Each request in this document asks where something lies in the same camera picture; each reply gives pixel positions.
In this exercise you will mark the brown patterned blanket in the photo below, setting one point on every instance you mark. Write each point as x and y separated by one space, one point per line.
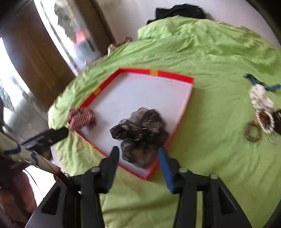
112 47

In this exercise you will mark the dark sheer beaded scrunchie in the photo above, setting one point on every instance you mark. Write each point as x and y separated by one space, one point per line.
141 136

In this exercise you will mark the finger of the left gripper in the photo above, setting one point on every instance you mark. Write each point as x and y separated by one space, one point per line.
46 139

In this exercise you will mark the black cloth at wall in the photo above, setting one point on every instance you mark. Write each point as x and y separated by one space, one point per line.
184 10

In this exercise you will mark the red white-dotted scrunchie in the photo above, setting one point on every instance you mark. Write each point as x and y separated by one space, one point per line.
277 120

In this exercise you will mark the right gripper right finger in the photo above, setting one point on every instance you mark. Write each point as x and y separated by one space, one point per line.
169 167

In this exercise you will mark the white dotted scrunchie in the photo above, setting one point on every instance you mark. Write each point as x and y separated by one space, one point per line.
259 99

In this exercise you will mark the red plaid scrunchie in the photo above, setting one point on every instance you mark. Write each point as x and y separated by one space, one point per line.
80 117

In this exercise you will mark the stained glass window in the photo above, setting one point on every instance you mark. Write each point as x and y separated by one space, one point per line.
69 33

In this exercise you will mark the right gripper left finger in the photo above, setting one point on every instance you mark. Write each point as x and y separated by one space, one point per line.
108 168

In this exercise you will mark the green bed sheet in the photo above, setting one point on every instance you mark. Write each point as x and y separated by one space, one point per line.
210 137

